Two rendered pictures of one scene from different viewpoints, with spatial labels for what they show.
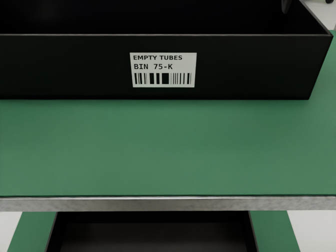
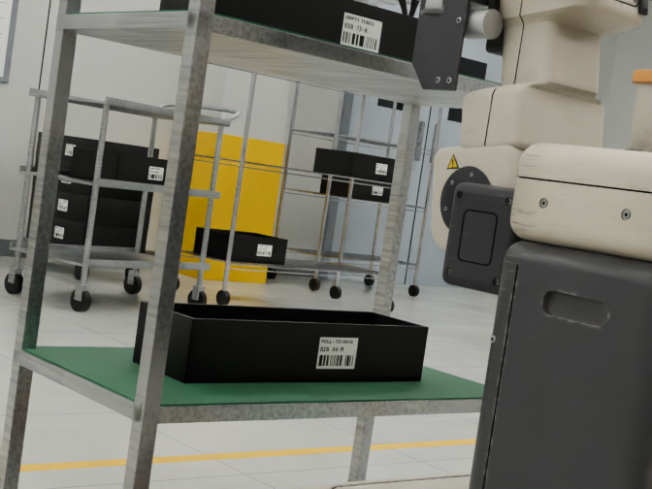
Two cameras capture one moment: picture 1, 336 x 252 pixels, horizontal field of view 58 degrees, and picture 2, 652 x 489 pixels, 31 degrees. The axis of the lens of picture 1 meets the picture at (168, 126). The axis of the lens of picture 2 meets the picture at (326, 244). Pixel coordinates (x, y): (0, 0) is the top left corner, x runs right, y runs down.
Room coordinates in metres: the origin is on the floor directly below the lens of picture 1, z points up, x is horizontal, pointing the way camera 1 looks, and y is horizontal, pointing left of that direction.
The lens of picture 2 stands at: (-1.27, 1.44, 0.73)
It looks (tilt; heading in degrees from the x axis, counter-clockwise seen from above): 3 degrees down; 320
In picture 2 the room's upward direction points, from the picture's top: 8 degrees clockwise
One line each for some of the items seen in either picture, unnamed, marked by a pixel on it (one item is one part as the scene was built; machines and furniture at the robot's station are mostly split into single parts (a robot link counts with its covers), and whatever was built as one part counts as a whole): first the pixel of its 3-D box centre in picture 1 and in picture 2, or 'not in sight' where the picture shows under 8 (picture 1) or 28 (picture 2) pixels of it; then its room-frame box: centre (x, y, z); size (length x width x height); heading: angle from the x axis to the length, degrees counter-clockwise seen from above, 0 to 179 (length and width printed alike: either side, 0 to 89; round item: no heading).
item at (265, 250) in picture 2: not in sight; (241, 245); (3.80, -2.29, 0.29); 0.40 x 0.30 x 0.14; 90
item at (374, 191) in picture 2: not in sight; (357, 187); (4.60, -3.78, 0.69); 0.40 x 0.30 x 0.14; 90
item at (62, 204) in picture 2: not in sight; (89, 207); (4.49, -1.73, 0.38); 0.64 x 0.44 x 0.75; 3
